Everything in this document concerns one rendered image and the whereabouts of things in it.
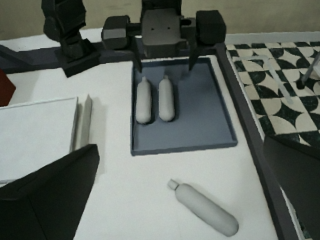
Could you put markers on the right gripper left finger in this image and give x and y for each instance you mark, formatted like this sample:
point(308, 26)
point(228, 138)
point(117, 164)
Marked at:
point(48, 203)

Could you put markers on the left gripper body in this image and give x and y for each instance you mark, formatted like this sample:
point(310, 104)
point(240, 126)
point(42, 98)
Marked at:
point(116, 32)

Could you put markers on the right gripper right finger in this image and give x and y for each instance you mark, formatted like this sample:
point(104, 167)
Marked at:
point(296, 167)

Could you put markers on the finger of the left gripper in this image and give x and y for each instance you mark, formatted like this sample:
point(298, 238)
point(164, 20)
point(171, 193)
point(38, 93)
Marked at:
point(195, 51)
point(133, 53)

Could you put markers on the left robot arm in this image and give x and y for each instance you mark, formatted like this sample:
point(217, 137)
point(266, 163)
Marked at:
point(160, 28)

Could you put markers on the white cylinder with narrow neck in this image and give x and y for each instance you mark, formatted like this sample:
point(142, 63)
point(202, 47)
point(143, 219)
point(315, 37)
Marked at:
point(166, 99)
point(144, 102)

